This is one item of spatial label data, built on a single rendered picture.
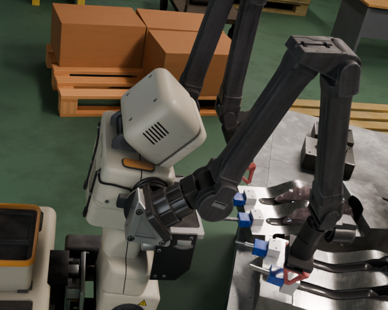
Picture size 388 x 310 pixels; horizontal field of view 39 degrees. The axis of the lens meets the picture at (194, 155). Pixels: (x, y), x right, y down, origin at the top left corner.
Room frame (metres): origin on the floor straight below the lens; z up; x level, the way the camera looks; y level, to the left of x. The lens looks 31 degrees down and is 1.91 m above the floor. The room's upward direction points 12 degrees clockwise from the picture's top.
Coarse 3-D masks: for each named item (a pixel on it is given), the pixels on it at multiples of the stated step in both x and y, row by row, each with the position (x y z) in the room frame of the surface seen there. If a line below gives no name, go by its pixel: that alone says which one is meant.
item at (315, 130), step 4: (316, 124) 2.20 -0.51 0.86; (312, 128) 2.23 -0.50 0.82; (316, 128) 2.16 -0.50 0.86; (312, 132) 2.19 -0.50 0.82; (316, 132) 2.12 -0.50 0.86; (312, 136) 2.16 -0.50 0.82; (316, 136) 2.11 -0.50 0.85; (348, 136) 2.15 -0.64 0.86; (352, 136) 2.16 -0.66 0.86; (348, 140) 2.11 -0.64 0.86; (352, 140) 2.12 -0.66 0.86; (348, 144) 2.10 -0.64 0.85; (352, 144) 2.10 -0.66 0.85
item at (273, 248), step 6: (258, 240) 1.26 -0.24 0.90; (270, 240) 1.25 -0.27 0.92; (276, 240) 1.26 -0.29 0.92; (246, 246) 1.24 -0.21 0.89; (252, 246) 1.24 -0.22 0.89; (258, 246) 1.23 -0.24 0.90; (264, 246) 1.24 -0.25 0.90; (270, 246) 1.23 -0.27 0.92; (276, 246) 1.23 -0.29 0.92; (252, 252) 1.23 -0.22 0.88; (258, 252) 1.22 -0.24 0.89; (264, 252) 1.22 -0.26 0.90; (270, 252) 1.22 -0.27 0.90; (276, 252) 1.22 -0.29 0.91
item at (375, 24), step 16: (352, 0) 5.94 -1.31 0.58; (368, 0) 5.73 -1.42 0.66; (384, 0) 5.88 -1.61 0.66; (352, 16) 5.84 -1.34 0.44; (368, 16) 5.65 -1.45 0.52; (384, 16) 5.69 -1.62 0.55; (336, 32) 6.06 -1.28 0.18; (352, 32) 5.73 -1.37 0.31; (368, 32) 5.66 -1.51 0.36; (384, 32) 5.71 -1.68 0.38; (352, 48) 5.62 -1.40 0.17
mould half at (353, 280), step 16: (288, 240) 1.30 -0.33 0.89; (320, 256) 1.27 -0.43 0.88; (336, 256) 1.28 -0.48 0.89; (352, 256) 1.27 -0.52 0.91; (368, 256) 1.26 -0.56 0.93; (320, 272) 1.20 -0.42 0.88; (352, 272) 1.20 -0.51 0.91; (368, 272) 1.19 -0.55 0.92; (384, 272) 1.19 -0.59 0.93; (256, 288) 1.14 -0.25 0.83; (272, 288) 1.09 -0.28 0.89; (336, 288) 1.14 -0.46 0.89; (352, 288) 1.14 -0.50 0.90; (256, 304) 1.05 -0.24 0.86; (272, 304) 1.05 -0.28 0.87; (288, 304) 1.05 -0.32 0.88; (304, 304) 1.06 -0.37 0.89; (320, 304) 1.07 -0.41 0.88; (336, 304) 1.08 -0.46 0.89; (352, 304) 1.08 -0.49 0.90; (368, 304) 1.07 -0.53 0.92; (384, 304) 1.07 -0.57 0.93
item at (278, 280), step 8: (272, 264) 1.10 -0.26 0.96; (264, 272) 1.07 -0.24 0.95; (272, 272) 1.07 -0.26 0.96; (280, 272) 1.08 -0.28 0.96; (288, 272) 1.07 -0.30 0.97; (272, 280) 1.06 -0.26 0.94; (280, 280) 1.06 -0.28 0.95; (280, 288) 1.06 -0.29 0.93; (288, 288) 1.05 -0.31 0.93; (296, 288) 1.05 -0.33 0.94
